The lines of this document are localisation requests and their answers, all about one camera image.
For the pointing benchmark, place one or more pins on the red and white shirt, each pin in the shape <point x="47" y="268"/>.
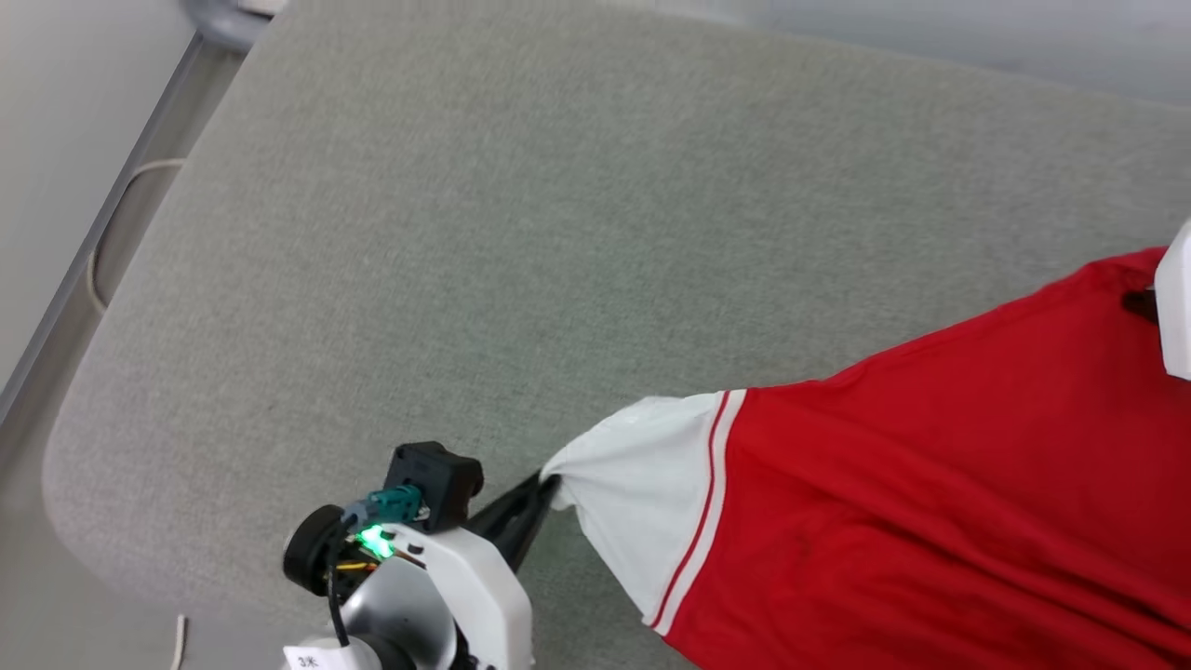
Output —
<point x="930" y="521"/>

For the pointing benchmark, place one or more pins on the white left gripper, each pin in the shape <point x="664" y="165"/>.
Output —
<point x="475" y="577"/>

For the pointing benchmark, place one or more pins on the white paper label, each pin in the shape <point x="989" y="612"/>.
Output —
<point x="326" y="657"/>

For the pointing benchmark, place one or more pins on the grey round base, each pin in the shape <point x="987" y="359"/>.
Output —
<point x="223" y="20"/>

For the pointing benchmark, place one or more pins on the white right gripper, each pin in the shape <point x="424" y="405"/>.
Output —
<point x="1176" y="298"/>

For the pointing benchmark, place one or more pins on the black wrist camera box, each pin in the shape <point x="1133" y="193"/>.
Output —
<point x="435" y="482"/>

